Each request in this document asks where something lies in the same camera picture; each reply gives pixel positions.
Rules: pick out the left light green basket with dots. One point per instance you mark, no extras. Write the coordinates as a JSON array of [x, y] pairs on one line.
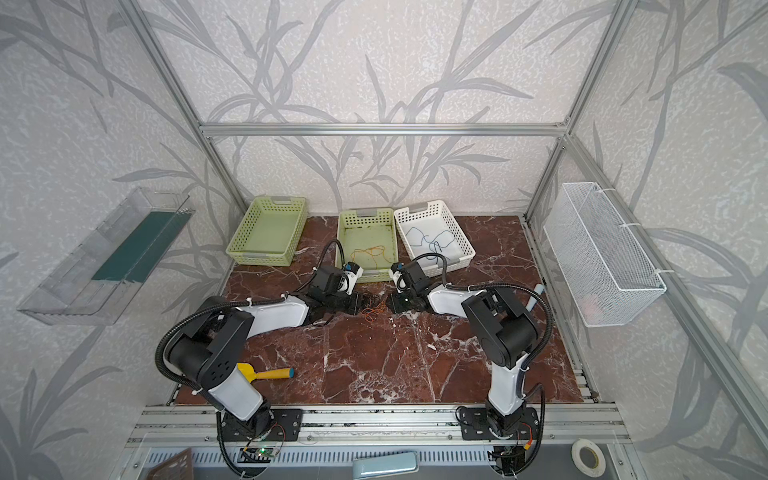
[[269, 233]]

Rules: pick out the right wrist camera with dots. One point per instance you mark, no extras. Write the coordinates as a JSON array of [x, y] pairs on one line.
[[396, 275]]

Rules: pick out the light green basket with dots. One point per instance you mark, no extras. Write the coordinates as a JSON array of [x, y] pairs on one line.
[[269, 233], [368, 238]]

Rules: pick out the yellow toy shovel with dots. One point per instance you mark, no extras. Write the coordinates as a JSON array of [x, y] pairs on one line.
[[251, 375]]

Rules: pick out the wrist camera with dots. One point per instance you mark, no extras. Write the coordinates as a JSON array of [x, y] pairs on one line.
[[351, 274], [396, 275]]

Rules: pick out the white wire mesh basket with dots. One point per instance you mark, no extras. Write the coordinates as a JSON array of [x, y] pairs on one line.
[[610, 276]]

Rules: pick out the light blue flat box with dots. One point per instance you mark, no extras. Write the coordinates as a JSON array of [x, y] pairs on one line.
[[385, 466]]

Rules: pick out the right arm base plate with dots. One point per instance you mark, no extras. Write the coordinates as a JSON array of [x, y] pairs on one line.
[[480, 423]]

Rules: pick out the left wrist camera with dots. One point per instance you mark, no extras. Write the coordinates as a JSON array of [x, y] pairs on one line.
[[351, 274]]

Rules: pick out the clear plastic wall shelf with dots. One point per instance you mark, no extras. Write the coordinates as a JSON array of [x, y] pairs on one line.
[[95, 283]]

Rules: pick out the middle light green basket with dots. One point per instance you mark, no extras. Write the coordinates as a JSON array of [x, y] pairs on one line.
[[368, 238]]

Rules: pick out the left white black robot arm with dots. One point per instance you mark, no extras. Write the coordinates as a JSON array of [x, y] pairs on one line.
[[202, 350]]

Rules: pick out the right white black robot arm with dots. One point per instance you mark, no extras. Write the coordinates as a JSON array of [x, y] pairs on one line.
[[511, 322]]

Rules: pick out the white tape roll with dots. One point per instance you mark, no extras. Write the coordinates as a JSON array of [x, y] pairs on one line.
[[588, 458]]

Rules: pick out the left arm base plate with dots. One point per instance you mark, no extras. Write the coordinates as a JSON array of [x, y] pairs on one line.
[[278, 425]]

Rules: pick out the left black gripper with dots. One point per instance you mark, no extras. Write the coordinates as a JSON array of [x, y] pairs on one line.
[[351, 300]]

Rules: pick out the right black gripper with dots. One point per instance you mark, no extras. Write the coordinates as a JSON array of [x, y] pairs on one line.
[[399, 300]]

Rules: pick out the white perforated plastic basket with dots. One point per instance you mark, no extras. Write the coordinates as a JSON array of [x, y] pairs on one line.
[[431, 228]]

